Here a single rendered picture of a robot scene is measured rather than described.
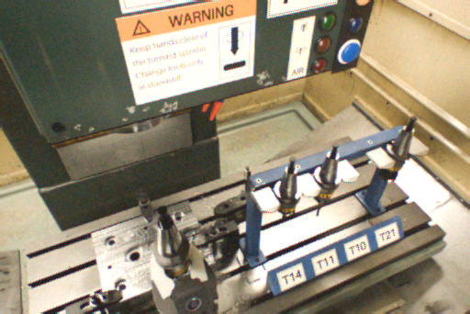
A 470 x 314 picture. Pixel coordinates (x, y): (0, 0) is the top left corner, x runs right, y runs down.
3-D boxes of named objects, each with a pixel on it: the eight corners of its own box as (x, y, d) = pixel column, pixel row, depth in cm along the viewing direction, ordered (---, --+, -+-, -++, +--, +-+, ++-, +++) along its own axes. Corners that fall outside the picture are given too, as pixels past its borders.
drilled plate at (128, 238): (217, 271, 101) (216, 262, 98) (110, 315, 93) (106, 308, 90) (189, 209, 116) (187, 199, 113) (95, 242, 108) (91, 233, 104)
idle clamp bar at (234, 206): (286, 197, 125) (288, 184, 120) (219, 228, 116) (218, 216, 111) (278, 187, 128) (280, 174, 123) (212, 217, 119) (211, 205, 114)
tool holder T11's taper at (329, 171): (332, 167, 90) (338, 147, 85) (340, 180, 87) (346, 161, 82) (315, 170, 89) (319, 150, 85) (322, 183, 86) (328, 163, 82)
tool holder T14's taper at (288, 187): (293, 180, 87) (296, 161, 82) (300, 195, 84) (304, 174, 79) (275, 185, 86) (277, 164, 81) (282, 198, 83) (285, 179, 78)
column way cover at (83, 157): (196, 146, 142) (184, 17, 105) (69, 185, 128) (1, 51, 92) (193, 139, 145) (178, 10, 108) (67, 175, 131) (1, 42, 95)
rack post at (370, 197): (386, 211, 120) (419, 146, 99) (373, 217, 119) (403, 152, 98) (366, 190, 127) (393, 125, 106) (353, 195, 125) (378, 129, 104)
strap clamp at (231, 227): (239, 248, 111) (240, 219, 100) (198, 265, 107) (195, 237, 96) (235, 240, 113) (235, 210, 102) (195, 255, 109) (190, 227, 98)
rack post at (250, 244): (267, 262, 108) (275, 199, 87) (251, 268, 106) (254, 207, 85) (252, 235, 114) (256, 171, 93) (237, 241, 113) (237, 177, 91)
